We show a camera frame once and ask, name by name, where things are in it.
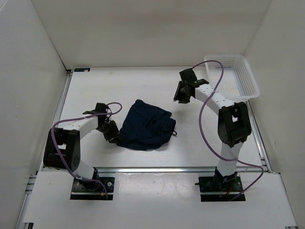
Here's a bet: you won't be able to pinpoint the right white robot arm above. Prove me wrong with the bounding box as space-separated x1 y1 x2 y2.
173 68 252 191

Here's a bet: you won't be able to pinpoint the aluminium front rail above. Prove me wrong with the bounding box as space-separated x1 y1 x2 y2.
95 166 271 174

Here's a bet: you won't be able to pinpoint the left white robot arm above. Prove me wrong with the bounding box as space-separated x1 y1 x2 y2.
43 102 122 191

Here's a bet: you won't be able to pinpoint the white perforated plastic basket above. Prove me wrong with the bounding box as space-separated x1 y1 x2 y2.
204 54 260 103

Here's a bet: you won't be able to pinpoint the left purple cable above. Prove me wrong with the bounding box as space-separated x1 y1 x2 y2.
51 102 123 200

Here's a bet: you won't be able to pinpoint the aluminium left side rail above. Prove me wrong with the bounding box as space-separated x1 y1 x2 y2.
14 69 74 229

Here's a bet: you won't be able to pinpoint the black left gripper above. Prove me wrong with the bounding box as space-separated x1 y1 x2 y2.
96 120 124 145

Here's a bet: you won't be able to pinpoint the navy blue shorts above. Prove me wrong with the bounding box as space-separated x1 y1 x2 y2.
117 99 176 151

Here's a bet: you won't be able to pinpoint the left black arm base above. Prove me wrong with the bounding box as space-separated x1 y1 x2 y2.
70 176 115 201

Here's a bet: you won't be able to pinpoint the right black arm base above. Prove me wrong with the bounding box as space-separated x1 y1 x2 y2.
194 176 246 202

